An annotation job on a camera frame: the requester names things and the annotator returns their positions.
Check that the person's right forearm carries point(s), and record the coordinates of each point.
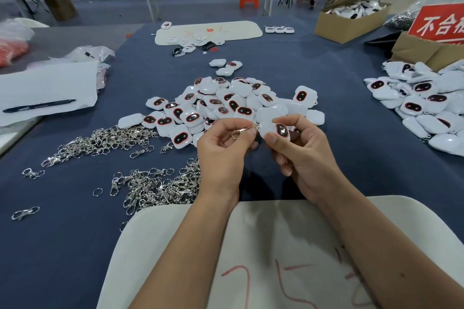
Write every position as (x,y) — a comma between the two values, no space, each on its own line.
(384,251)

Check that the open cardboard box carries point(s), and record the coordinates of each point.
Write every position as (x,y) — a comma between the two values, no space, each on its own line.
(341,28)

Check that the long white foam board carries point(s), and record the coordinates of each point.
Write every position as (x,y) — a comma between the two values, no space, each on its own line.
(236,30)

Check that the person's left hand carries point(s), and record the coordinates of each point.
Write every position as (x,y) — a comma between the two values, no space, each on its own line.
(221,164)

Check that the white paper sheet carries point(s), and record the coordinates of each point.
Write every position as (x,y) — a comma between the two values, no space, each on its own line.
(47,82)

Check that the flat brown cardboard box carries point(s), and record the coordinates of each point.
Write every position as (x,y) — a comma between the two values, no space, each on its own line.
(417,51)

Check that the red sign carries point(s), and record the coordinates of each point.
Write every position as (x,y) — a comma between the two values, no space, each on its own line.
(439,24)

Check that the white tag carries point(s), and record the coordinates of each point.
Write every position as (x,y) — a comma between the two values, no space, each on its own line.
(279,131)

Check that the person's right hand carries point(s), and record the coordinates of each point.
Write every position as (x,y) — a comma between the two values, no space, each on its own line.
(308,160)

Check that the orange bag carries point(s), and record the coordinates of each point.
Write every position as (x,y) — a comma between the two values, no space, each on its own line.
(13,53)

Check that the black pen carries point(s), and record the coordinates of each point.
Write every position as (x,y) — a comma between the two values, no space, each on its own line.
(38,105)

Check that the white plastic bag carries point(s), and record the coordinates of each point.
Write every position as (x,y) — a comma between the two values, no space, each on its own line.
(22,28)

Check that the person's left forearm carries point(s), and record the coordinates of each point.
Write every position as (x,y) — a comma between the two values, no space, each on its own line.
(181,258)

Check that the white foam board red marks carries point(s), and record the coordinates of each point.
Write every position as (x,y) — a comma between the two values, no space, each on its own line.
(268,240)

